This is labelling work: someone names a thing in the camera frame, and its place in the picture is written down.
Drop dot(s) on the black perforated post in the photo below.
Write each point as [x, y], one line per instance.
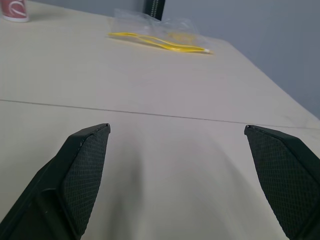
[155, 8]

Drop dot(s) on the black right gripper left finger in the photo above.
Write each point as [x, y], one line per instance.
[75, 180]

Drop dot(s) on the clear plastic zip bag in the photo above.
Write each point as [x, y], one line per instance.
[160, 32]

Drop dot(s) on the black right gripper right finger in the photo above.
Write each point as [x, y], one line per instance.
[285, 180]

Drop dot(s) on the red and white paper cup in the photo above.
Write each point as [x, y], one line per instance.
[15, 10]

